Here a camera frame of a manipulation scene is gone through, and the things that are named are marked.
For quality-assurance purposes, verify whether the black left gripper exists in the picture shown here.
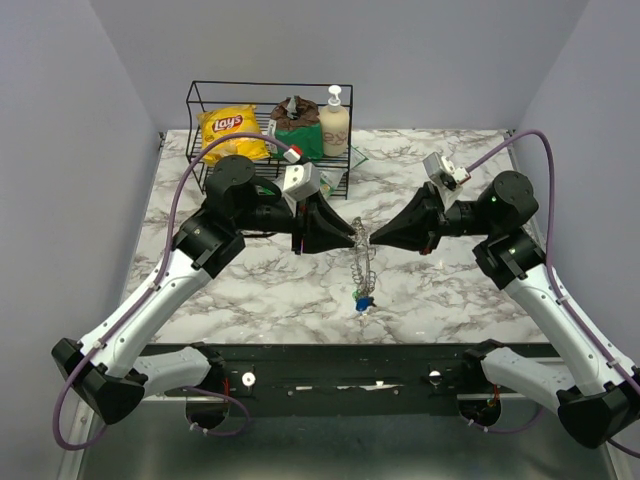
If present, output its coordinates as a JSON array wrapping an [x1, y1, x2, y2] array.
[[234, 187, 356, 255]]

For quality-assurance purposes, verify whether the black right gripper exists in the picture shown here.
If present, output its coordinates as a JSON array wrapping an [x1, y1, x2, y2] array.
[[369, 181, 498, 255]]

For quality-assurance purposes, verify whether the metal disc keyring organizer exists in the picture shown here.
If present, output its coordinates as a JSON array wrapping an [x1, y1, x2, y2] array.
[[351, 217, 377, 297]]

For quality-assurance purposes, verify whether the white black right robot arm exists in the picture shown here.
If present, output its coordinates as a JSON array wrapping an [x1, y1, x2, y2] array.
[[369, 171, 639, 449]]

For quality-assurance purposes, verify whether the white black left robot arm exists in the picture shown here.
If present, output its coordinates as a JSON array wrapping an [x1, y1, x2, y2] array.
[[52, 155, 355, 425]]

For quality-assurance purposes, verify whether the green white snack pouch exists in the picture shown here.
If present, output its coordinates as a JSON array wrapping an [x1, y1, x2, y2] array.
[[256, 168, 348, 198]]

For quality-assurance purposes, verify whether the green white card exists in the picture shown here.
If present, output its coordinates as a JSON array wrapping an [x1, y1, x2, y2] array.
[[349, 146, 369, 170]]

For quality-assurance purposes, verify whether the blue key tag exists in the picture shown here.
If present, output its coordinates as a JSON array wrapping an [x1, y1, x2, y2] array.
[[355, 296, 375, 313]]

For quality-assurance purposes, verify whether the green brown coffee bag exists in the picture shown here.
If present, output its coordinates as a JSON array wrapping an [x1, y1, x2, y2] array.
[[267, 95, 324, 160]]

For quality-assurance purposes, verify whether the cream soap pump bottle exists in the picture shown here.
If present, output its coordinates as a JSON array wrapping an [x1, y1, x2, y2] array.
[[319, 85, 350, 157]]

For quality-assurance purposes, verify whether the yellow Lays chips bag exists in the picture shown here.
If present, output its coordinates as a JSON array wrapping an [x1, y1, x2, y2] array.
[[196, 103, 270, 167]]

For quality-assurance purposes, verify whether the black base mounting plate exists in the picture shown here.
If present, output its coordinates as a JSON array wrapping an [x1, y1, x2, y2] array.
[[102, 342, 584, 419]]

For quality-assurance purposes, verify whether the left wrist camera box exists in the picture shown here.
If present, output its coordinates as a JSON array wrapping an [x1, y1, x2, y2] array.
[[282, 145, 321, 201]]

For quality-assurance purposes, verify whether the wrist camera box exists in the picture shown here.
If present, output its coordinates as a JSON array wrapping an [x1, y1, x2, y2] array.
[[423, 152, 471, 192], [282, 145, 321, 201]]

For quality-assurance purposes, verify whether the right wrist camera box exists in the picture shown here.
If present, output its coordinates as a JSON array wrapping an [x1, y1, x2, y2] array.
[[423, 152, 471, 192]]

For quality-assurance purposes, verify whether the black wire shelf rack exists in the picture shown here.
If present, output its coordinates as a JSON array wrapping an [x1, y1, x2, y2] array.
[[185, 80, 354, 201]]

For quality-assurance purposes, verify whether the aluminium frame rail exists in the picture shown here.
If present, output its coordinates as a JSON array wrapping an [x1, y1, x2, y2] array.
[[79, 355, 611, 403]]

